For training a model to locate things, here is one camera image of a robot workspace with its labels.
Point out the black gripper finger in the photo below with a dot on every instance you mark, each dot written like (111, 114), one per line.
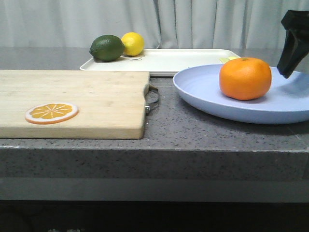
(296, 46)

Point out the yellow lemon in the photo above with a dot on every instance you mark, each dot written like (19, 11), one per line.
(133, 43)

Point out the metal cutting board handle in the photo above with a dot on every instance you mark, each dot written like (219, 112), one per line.
(151, 98)

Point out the orange fruit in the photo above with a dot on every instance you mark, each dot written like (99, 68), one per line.
(245, 78)

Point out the green lime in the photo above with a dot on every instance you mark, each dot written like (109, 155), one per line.
(107, 48)

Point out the yellow plastic knife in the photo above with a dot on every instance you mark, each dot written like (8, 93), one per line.
(232, 58)

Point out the cream white tray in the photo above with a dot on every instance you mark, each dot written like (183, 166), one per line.
(162, 62)

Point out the grey curtain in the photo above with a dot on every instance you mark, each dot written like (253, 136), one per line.
(241, 24)

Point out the light blue plate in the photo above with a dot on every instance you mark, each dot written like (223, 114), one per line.
(286, 102)

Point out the orange slice coaster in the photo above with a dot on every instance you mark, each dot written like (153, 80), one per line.
(51, 113)

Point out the wooden cutting board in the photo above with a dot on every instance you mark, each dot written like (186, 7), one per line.
(111, 104)

